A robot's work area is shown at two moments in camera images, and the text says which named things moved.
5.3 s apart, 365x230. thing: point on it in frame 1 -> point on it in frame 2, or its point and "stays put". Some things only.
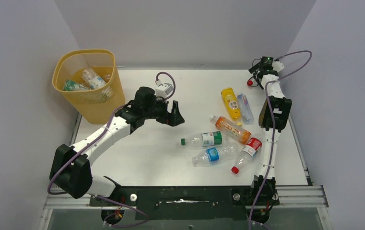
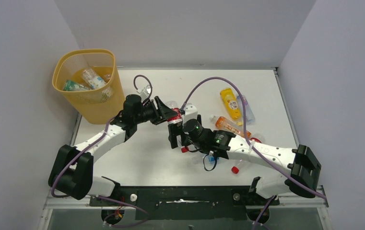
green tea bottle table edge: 71,85 stays put
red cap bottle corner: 252,82 -> 177,120
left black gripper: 173,119 stays put
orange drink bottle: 232,129 stays put
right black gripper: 255,73 -> 176,135
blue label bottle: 93,79 stays put
